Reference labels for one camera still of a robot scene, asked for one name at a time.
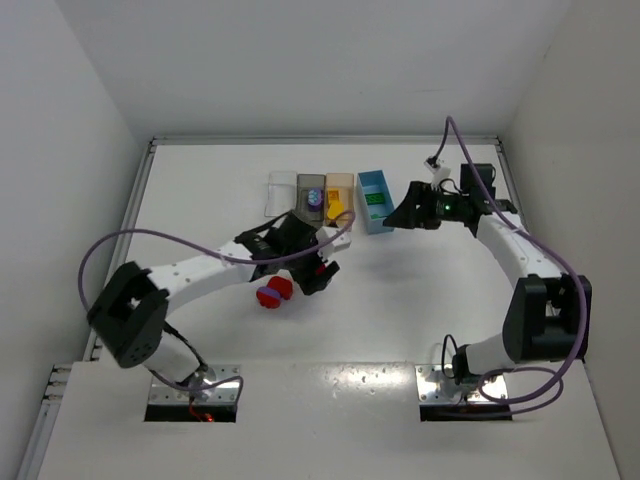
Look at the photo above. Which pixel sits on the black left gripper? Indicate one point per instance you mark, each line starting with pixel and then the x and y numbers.
pixel 304 262

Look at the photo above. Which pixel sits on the purple paw print lego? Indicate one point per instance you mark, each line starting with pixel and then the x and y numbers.
pixel 315 198

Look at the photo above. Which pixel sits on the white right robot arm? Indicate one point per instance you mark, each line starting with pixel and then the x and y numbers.
pixel 549 312

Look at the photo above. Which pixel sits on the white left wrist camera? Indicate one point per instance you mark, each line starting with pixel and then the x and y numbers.
pixel 332 240

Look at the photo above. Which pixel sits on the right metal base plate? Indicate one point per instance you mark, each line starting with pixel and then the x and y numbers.
pixel 442 399

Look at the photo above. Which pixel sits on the aluminium frame rail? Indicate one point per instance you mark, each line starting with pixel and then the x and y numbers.
pixel 294 139

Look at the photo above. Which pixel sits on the red purple lego stack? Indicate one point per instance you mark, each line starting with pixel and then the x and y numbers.
pixel 277 290

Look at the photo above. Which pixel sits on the amber transparent container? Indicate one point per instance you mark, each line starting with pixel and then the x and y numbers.
pixel 345 183

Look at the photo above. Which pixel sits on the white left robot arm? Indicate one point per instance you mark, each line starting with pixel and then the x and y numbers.
pixel 130 315

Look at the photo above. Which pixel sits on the clear transparent container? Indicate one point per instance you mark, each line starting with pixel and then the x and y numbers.
pixel 281 193

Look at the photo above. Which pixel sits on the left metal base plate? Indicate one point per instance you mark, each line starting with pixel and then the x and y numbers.
pixel 209 396

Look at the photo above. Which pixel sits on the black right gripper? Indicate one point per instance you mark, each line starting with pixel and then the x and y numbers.
pixel 419 206

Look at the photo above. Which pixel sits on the yellow lego brick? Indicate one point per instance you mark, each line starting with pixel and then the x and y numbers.
pixel 335 209

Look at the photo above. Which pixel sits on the yellow striped curved lego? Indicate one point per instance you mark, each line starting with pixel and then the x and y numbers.
pixel 333 195

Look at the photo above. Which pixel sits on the metal base plate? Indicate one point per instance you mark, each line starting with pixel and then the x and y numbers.
pixel 209 396
pixel 442 399

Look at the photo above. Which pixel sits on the grey transparent container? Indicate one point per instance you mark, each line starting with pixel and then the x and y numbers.
pixel 304 183

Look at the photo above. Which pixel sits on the blue container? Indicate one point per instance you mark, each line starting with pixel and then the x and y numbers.
pixel 370 182

